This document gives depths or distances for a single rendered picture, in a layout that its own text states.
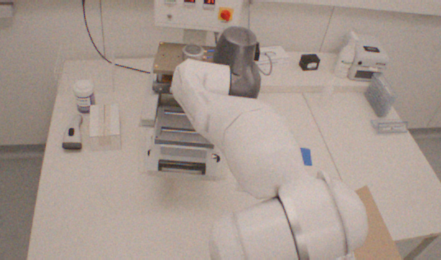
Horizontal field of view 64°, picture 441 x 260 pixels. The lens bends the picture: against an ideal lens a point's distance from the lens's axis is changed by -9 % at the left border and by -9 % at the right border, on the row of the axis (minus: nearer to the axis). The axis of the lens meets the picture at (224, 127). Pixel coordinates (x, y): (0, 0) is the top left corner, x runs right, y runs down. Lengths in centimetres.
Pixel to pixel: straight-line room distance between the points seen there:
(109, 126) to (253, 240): 113
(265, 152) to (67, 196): 107
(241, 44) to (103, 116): 91
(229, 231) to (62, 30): 165
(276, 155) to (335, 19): 174
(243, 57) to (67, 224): 89
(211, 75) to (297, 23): 137
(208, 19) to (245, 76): 72
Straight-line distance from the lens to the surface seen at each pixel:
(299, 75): 200
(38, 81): 222
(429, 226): 170
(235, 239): 49
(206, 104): 62
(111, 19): 194
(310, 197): 50
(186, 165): 118
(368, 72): 210
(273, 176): 49
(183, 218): 137
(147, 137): 142
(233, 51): 79
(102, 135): 151
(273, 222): 49
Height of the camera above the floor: 193
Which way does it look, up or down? 45 degrees down
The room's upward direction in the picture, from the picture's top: 10 degrees clockwise
